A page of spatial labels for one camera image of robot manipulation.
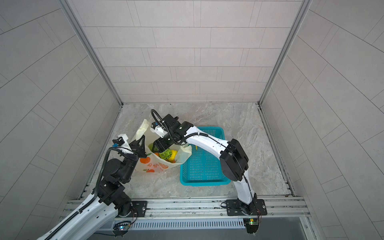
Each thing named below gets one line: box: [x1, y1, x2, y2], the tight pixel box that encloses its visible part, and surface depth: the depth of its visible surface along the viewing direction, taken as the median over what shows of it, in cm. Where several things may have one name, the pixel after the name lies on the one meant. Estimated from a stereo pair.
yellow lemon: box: [168, 149, 178, 161], surface depth 85 cm
